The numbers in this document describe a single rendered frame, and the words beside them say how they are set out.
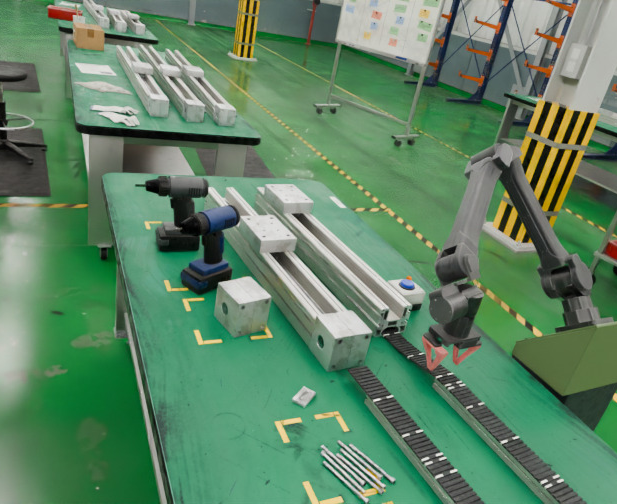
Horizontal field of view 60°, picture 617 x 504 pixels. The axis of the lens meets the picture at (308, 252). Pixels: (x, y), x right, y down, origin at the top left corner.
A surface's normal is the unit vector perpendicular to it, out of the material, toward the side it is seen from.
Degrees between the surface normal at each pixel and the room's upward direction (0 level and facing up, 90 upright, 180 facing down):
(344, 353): 90
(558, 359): 90
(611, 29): 90
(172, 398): 0
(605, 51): 90
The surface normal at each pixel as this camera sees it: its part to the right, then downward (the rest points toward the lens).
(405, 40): -0.72, 0.18
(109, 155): 0.37, 0.48
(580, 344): -0.88, 0.04
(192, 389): 0.18, -0.88
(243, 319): 0.59, 0.45
